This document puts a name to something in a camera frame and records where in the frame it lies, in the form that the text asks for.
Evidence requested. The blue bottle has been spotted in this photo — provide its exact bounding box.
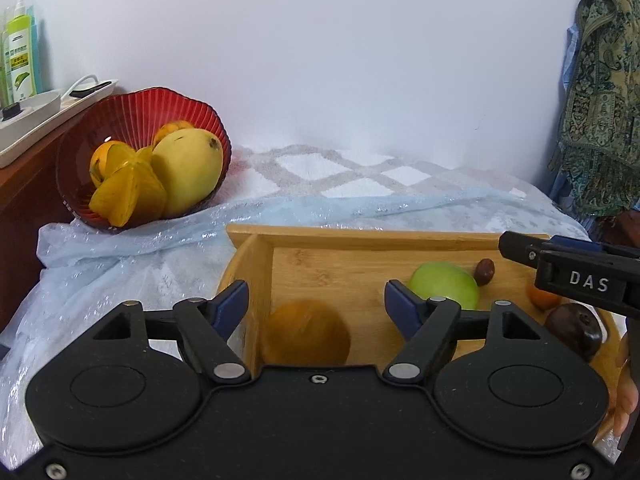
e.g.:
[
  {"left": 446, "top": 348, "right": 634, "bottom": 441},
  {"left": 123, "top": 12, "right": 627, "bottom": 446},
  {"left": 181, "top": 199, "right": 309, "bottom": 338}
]
[{"left": 25, "top": 5, "right": 44, "bottom": 96}]

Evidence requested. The green spray bottle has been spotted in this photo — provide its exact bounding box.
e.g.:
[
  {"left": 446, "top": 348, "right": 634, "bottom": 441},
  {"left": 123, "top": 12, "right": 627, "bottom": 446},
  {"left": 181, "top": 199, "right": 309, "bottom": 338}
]
[{"left": 4, "top": 0, "right": 39, "bottom": 107}]

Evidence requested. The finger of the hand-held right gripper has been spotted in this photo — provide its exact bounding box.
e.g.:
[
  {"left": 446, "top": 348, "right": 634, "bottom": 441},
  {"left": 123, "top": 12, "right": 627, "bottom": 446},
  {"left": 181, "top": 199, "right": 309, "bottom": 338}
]
[
  {"left": 498, "top": 231, "right": 552, "bottom": 269},
  {"left": 550, "top": 236, "right": 640, "bottom": 261}
]

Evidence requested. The green yellow patterned throw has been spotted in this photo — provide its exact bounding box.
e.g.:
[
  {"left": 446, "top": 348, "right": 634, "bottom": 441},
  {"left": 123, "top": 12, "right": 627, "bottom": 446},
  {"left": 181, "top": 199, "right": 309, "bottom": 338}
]
[{"left": 547, "top": 0, "right": 640, "bottom": 219}]

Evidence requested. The round brown fruit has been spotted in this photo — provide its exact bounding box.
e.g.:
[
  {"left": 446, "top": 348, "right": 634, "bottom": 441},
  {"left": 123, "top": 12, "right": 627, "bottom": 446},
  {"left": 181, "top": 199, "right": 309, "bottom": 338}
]
[{"left": 260, "top": 300, "right": 352, "bottom": 367}]

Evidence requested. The orange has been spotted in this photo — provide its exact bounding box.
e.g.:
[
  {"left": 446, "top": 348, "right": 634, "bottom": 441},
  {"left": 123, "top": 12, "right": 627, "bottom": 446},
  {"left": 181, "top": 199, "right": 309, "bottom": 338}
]
[
  {"left": 89, "top": 141, "right": 136, "bottom": 187},
  {"left": 152, "top": 120, "right": 195, "bottom": 147}
]

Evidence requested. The yellow starfruit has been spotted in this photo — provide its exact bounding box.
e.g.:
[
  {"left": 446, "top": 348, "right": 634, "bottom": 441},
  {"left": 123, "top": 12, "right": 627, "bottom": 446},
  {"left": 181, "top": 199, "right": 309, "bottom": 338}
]
[{"left": 89, "top": 147, "right": 168, "bottom": 227}]

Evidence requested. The white power strip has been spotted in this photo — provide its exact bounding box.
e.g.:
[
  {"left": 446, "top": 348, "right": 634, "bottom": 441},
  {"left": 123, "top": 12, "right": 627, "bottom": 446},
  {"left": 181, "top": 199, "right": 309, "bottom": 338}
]
[
  {"left": 0, "top": 89, "right": 64, "bottom": 169},
  {"left": 60, "top": 74, "right": 120, "bottom": 111}
]

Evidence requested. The dark purple mangosteen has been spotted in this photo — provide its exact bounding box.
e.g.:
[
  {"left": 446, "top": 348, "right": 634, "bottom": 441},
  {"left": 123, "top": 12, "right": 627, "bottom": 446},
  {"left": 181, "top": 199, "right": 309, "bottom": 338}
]
[{"left": 544, "top": 303, "right": 603, "bottom": 361}]

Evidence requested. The red ribbed glass bowl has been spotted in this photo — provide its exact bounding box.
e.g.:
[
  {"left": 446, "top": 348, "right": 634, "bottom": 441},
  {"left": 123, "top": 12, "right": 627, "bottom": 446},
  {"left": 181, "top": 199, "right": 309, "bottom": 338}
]
[{"left": 55, "top": 89, "right": 233, "bottom": 234}]

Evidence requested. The small tangerine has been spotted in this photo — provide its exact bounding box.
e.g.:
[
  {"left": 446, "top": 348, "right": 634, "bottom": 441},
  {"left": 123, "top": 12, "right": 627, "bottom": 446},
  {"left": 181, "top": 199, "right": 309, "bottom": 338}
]
[{"left": 530, "top": 284, "right": 562, "bottom": 310}]

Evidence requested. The green apple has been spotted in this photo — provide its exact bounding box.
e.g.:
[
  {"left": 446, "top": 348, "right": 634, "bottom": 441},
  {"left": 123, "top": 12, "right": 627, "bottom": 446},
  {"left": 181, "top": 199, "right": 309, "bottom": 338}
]
[{"left": 406, "top": 261, "right": 481, "bottom": 311}]

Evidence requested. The white grey diamond blanket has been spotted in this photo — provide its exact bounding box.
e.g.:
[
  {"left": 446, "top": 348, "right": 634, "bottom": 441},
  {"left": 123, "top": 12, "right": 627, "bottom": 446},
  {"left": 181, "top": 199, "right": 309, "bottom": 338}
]
[{"left": 220, "top": 144, "right": 506, "bottom": 202}]

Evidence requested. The sheer light blue tablecloth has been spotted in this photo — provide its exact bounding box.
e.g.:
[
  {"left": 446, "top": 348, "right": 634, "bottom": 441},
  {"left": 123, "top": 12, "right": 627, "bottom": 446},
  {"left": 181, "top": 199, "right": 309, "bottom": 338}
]
[{"left": 0, "top": 185, "right": 593, "bottom": 466}]

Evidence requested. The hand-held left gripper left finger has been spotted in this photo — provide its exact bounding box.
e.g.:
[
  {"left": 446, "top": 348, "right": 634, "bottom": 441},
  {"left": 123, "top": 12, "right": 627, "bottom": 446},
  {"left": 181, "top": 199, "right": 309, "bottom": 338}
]
[{"left": 92, "top": 280, "right": 252, "bottom": 387}]

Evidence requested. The wooden tray with handles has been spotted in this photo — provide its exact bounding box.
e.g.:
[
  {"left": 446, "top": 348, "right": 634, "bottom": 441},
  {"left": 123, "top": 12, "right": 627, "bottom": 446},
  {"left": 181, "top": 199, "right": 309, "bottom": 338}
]
[{"left": 215, "top": 225, "right": 623, "bottom": 443}]

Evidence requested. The brown wooden cabinet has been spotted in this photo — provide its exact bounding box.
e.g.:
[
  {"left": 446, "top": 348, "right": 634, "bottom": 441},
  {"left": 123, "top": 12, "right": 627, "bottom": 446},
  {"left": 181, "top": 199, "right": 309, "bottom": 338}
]
[{"left": 0, "top": 102, "right": 103, "bottom": 335}]

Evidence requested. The brown wooden furniture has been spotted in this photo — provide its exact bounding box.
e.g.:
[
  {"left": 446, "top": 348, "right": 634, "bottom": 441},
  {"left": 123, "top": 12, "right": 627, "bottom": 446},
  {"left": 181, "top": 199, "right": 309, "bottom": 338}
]
[{"left": 590, "top": 209, "right": 640, "bottom": 249}]

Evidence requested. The yellow mango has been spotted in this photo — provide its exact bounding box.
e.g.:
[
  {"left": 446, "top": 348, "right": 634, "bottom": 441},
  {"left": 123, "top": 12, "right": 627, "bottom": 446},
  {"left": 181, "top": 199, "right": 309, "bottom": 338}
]
[{"left": 150, "top": 128, "right": 224, "bottom": 219}]

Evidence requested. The small dark brown date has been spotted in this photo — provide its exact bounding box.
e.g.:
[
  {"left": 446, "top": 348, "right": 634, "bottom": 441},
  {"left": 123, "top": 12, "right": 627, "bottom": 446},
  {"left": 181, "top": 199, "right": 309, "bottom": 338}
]
[{"left": 474, "top": 258, "right": 496, "bottom": 286}]

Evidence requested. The person's right hand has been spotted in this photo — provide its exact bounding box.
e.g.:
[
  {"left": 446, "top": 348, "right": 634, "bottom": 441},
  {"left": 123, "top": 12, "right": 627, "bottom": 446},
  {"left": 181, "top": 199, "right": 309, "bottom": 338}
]
[{"left": 611, "top": 332, "right": 640, "bottom": 442}]

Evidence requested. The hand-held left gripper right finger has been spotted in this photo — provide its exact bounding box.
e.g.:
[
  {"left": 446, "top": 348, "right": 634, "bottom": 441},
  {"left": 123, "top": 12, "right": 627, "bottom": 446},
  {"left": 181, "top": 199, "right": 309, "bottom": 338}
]
[{"left": 382, "top": 280, "right": 547, "bottom": 386}]

